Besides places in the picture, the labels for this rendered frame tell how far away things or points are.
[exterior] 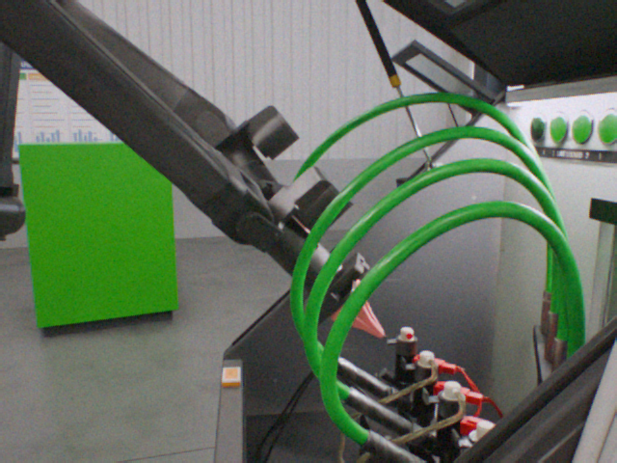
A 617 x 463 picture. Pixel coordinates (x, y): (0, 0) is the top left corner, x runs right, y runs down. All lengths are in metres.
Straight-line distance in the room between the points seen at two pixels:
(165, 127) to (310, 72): 6.87
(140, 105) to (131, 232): 3.37
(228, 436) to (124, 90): 0.49
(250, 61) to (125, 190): 3.80
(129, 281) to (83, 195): 0.67
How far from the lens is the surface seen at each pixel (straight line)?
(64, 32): 0.54
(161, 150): 0.58
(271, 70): 7.31
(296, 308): 0.60
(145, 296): 4.03
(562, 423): 0.42
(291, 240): 0.67
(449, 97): 0.75
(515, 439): 0.42
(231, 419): 0.85
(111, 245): 3.92
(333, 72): 7.51
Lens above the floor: 1.37
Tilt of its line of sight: 11 degrees down
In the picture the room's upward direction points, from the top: straight up
